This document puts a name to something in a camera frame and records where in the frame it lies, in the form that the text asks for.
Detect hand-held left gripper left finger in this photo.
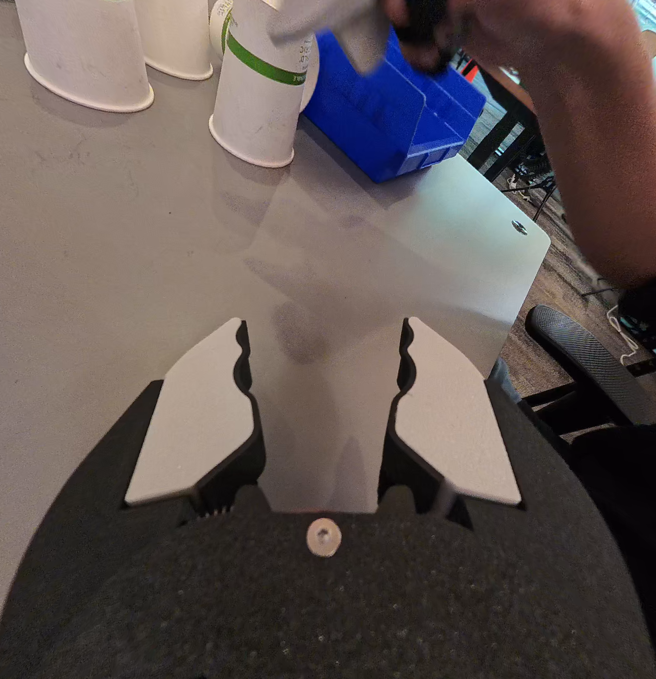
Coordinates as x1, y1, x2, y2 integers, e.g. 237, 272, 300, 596
123, 317, 266, 513

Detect wooden desk black legs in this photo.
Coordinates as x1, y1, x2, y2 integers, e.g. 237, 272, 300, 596
463, 48, 543, 185

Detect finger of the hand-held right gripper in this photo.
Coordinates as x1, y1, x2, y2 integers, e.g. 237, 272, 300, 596
267, 0, 393, 76

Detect black office chair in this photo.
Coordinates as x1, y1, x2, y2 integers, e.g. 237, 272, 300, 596
523, 304, 656, 441

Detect person's right hand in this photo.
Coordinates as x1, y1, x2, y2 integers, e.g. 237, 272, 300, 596
447, 0, 568, 72

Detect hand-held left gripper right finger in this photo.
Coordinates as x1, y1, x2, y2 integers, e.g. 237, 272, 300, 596
380, 317, 522, 516

